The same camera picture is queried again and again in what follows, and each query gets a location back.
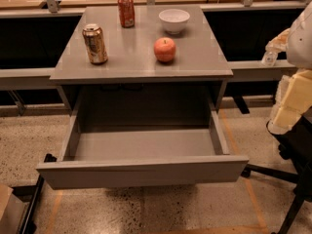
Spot open grey top drawer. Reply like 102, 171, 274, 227
37, 94, 248, 189

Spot grey railing beam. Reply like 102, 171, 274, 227
0, 68, 56, 91

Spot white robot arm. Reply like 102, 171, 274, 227
261, 2, 312, 135

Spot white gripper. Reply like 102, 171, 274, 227
261, 29, 312, 135

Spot red apple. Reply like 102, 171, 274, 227
154, 37, 176, 62

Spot black office chair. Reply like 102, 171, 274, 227
241, 109, 312, 234

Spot grey cabinet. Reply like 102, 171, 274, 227
51, 5, 233, 106

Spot black floor stand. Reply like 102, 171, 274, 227
13, 153, 58, 234

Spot cardboard box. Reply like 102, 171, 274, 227
0, 183, 24, 234

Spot white bowl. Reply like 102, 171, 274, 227
159, 9, 190, 34

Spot red soda can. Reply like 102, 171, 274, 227
118, 0, 136, 28

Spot gold orange soda can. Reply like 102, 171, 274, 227
82, 23, 108, 64

